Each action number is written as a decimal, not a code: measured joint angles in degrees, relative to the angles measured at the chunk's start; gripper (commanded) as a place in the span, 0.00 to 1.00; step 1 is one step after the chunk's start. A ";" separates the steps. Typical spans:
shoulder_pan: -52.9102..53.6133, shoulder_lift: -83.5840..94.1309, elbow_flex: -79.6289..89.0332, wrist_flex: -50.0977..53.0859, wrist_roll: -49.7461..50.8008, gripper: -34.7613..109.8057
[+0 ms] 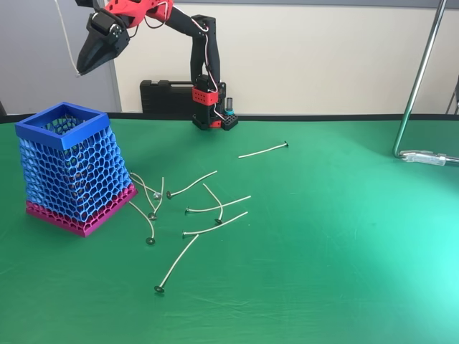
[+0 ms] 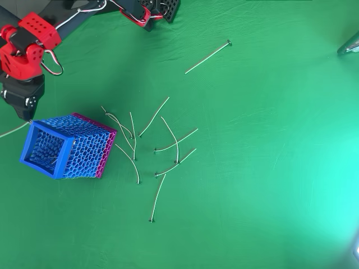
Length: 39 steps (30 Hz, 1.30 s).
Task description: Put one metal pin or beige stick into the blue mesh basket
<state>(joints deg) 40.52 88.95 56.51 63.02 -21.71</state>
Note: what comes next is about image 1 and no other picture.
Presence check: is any black teal table clamp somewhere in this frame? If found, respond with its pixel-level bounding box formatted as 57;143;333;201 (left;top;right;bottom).
221;96;240;131

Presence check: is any black plastic tool case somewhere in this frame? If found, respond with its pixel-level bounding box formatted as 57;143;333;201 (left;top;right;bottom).
139;79;197;115

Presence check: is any white candle wick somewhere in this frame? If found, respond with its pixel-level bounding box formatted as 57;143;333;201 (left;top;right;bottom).
202;183;224;225
166;170;219;200
128;201;156;245
153;234;200;294
148;176;165;220
129;171;161;200
54;0;81;77
184;195;252;215
181;211;249;239
238;140;290;159

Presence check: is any silver metal clamp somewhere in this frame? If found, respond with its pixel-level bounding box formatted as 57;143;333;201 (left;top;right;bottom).
400;149;459;167

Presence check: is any green table cloth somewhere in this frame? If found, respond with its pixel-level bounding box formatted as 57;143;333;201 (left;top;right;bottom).
0;113;459;344

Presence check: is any dark chair frame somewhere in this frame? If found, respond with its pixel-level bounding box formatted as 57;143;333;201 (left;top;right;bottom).
445;74;459;115

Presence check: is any red white arm cable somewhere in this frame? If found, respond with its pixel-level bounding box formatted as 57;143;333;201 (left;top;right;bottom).
143;1;222;119

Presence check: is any blue and magenta mesh basket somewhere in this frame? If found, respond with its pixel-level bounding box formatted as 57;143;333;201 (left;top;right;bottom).
14;102;138;239

